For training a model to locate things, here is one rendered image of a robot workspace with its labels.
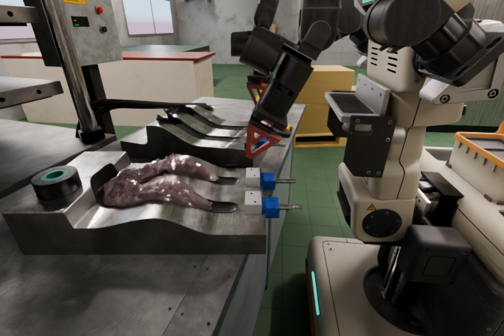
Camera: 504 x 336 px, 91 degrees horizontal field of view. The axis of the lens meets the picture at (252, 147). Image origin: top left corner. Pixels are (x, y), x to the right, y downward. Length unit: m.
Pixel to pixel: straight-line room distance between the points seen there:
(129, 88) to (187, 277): 3.28
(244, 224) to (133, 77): 3.21
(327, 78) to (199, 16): 8.03
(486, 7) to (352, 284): 3.28
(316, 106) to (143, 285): 2.46
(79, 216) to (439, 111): 0.83
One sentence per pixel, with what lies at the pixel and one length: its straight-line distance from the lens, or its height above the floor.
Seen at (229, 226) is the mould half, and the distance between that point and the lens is 0.54.
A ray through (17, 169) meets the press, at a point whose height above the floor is 0.79.
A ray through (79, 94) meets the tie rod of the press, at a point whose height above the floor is 0.99.
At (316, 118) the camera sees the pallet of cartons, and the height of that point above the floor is 0.35.
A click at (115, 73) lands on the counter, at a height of 0.71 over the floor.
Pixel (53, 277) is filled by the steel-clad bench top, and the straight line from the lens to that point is 0.65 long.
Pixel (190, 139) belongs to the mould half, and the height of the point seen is 0.89.
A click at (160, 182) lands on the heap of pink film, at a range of 0.59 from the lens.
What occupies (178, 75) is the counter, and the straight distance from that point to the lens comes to 3.33.
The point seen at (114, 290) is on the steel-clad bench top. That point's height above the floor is 0.80.
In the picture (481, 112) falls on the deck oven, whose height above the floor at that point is 0.30.
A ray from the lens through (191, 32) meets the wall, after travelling 10.40.
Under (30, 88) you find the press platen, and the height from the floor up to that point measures 1.03.
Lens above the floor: 1.22
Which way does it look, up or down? 25 degrees down
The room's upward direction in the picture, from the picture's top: straight up
